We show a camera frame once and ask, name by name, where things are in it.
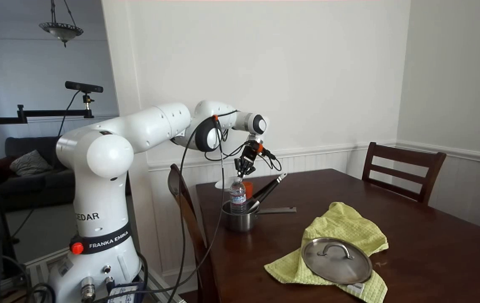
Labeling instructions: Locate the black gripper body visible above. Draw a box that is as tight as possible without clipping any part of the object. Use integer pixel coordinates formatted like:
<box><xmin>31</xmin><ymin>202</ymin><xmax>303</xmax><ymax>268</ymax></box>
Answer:
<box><xmin>234</xmin><ymin>140</ymin><xmax>265</xmax><ymax>168</ymax></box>

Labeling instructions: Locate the small white bowl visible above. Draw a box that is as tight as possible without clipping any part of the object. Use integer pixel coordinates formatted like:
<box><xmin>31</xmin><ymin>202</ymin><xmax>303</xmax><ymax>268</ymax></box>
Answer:
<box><xmin>214</xmin><ymin>177</ymin><xmax>234</xmax><ymax>192</ymax></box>

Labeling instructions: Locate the clear plastic water bottle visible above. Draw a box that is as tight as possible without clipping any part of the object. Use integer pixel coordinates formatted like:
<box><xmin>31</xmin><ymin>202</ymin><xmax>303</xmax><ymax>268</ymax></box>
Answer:
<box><xmin>228</xmin><ymin>177</ymin><xmax>251</xmax><ymax>214</ymax></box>

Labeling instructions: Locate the steel saucepan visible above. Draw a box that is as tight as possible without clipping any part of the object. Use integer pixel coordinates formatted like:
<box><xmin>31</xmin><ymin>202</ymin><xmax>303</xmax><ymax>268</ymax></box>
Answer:
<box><xmin>219</xmin><ymin>199</ymin><xmax>298</xmax><ymax>234</ymax></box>

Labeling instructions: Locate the dark wooden chair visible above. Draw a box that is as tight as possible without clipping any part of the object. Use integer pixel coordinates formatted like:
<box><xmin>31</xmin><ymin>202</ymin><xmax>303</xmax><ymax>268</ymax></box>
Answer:
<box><xmin>165</xmin><ymin>162</ymin><xmax>219</xmax><ymax>303</ymax></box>
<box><xmin>361</xmin><ymin>140</ymin><xmax>448</xmax><ymax>207</ymax></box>

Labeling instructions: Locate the yellow-green dish cloth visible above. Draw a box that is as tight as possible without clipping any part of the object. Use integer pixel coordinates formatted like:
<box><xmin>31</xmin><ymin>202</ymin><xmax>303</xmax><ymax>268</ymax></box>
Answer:
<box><xmin>263</xmin><ymin>200</ymin><xmax>391</xmax><ymax>303</ymax></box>

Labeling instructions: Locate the steel pot lid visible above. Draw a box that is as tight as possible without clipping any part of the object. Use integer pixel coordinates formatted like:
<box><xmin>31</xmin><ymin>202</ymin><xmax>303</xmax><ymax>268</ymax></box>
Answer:
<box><xmin>300</xmin><ymin>236</ymin><xmax>374</xmax><ymax>286</ymax></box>

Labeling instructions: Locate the dark sofa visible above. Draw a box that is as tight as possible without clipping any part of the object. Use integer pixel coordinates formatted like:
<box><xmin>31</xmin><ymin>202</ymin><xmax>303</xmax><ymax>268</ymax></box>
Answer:
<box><xmin>0</xmin><ymin>135</ymin><xmax>135</xmax><ymax>212</ymax></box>

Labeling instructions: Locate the grey sofa pillow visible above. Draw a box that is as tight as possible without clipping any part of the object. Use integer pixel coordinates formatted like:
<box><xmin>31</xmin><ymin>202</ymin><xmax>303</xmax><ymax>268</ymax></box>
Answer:
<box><xmin>9</xmin><ymin>148</ymin><xmax>54</xmax><ymax>179</ymax></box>

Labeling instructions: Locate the hanging ceiling lamp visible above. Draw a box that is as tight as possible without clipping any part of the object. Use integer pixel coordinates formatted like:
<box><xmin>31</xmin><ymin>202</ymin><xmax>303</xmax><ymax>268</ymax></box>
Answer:
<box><xmin>37</xmin><ymin>0</ymin><xmax>86</xmax><ymax>49</ymax></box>

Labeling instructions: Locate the thin gripper cable loop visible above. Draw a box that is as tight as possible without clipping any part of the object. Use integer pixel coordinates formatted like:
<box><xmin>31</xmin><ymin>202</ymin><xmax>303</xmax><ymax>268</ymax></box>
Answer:
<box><xmin>202</xmin><ymin>125</ymin><xmax>283</xmax><ymax>174</ymax></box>

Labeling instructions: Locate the long black robot cable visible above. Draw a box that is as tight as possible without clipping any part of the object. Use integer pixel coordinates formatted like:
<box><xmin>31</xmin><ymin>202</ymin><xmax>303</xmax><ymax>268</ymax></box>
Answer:
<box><xmin>169</xmin><ymin>108</ymin><xmax>241</xmax><ymax>303</ymax></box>

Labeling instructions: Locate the black stereo camera bar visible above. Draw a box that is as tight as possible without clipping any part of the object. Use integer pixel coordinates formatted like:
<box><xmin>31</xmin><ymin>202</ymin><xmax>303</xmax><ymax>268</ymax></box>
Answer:
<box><xmin>63</xmin><ymin>79</ymin><xmax>106</xmax><ymax>94</ymax></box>

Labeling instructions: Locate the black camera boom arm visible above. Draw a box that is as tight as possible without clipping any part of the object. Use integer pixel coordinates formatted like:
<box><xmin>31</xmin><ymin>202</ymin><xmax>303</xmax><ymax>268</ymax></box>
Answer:
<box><xmin>0</xmin><ymin>91</ymin><xmax>96</xmax><ymax>126</ymax></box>

